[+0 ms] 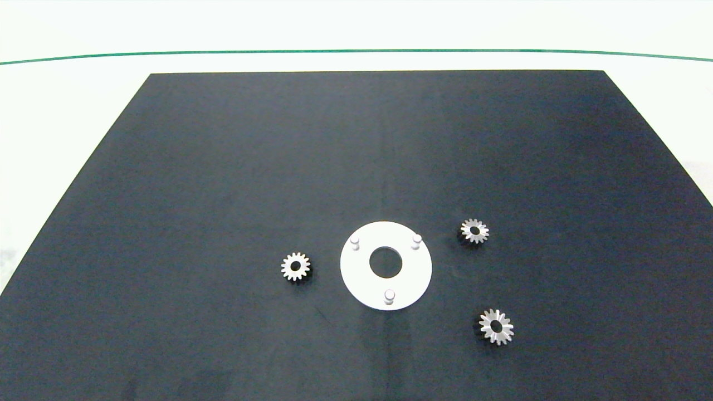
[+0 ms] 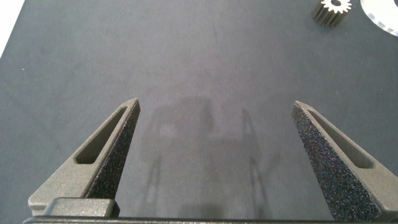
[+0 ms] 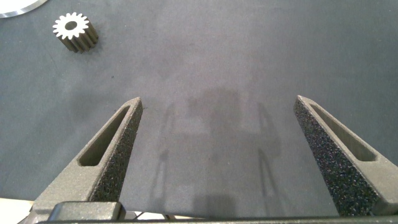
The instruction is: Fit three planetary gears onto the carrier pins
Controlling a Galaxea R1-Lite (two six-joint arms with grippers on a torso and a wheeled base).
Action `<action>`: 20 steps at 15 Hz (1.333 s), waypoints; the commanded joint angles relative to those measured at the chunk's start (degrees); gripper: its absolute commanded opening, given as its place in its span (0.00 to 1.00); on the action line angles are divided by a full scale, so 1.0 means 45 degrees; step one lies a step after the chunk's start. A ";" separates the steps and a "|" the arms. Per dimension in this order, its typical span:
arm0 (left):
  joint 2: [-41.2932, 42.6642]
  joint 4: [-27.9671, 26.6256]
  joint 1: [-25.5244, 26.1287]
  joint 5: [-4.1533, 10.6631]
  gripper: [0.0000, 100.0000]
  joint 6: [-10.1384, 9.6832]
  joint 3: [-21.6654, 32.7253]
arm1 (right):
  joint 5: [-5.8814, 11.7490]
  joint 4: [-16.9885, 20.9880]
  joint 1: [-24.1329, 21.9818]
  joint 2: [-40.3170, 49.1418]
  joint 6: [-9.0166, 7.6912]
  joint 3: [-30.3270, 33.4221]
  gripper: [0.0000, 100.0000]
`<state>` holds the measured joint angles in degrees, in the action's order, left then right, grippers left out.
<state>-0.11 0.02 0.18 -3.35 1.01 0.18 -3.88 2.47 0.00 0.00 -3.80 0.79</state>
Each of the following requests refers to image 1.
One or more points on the small steel planetary gear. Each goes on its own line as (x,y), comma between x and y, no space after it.
(504,328)
(288,268)
(482,231)

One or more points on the round white pin plate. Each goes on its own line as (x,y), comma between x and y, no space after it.
(412,278)

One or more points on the dark rectangular mat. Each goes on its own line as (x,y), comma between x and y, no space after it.
(223,167)

